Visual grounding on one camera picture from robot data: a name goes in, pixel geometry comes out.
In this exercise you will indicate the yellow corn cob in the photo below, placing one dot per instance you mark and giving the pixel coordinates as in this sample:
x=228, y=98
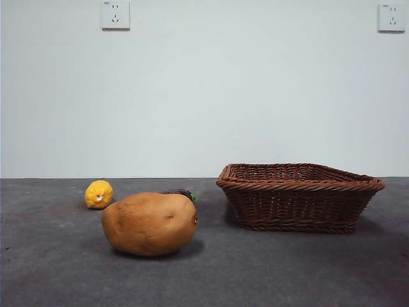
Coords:
x=97, y=195

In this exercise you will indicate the brown wicker basket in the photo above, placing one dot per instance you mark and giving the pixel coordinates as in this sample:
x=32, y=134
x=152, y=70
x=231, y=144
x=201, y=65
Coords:
x=300, y=204

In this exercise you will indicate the white wall socket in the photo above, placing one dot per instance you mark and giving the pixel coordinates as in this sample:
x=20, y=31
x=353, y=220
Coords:
x=391, y=18
x=116, y=16

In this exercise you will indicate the brown potato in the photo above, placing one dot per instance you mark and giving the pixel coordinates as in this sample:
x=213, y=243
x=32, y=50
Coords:
x=147, y=224

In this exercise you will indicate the purple eggplant with green stem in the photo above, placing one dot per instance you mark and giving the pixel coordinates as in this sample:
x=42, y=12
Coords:
x=179, y=192

